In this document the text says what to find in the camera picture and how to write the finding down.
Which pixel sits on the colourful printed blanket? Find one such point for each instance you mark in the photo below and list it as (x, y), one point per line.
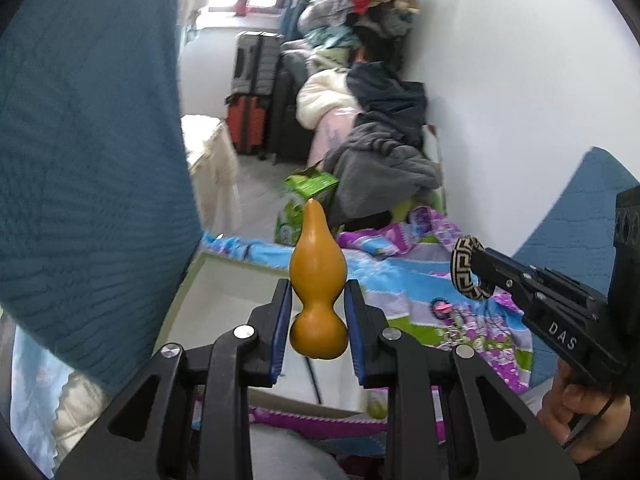
(400, 280)

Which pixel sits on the green carton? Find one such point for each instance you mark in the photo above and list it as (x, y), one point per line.
(310, 187)

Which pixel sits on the large blue quilted cushion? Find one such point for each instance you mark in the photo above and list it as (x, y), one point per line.
(90, 160)

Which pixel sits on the small blue quilted cushion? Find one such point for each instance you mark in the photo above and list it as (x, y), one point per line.
(575, 210)

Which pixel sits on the dark blue jacket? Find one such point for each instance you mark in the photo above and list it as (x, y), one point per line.
(390, 100)

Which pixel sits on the red suitcase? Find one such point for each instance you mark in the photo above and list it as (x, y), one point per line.
(247, 125)

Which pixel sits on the cream lace bed cover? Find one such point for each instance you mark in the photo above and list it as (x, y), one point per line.
(210, 160)

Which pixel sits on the yellow-green cloth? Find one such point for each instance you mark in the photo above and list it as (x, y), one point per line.
(415, 207)

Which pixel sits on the pale green cardboard box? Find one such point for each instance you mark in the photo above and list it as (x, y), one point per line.
(225, 300)

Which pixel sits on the orange gourd pendant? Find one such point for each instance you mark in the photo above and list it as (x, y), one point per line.
(317, 270)

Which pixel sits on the white puffy jacket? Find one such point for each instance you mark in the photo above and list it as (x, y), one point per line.
(320, 95)

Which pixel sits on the light blue bedsheet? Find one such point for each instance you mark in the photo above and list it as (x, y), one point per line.
(35, 390)

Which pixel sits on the black beige patterned bangle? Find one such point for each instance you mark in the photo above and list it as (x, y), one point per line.
(457, 270)

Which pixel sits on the person's right hand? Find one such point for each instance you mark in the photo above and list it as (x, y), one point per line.
(575, 410)

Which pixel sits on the grey fleece garment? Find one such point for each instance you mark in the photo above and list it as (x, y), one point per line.
(380, 170)

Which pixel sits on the black suitcase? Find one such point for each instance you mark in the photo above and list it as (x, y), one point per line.
(287, 120)

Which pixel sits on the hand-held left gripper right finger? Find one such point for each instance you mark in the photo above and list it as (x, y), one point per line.
(353, 332)

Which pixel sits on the grey suitcase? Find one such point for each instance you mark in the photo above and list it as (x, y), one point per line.
(255, 62)

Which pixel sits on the pink quilt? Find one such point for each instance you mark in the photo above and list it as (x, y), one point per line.
(330, 135)

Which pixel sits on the person's leg in grey trousers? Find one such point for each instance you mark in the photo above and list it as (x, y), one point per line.
(290, 455)

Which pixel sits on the pile of folded clothes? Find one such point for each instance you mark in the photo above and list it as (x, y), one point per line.
(325, 35)

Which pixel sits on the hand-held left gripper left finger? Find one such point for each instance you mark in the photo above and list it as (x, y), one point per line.
(280, 332)

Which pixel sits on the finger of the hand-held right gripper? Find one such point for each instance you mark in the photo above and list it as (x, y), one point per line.
(507, 296)
(502, 264)

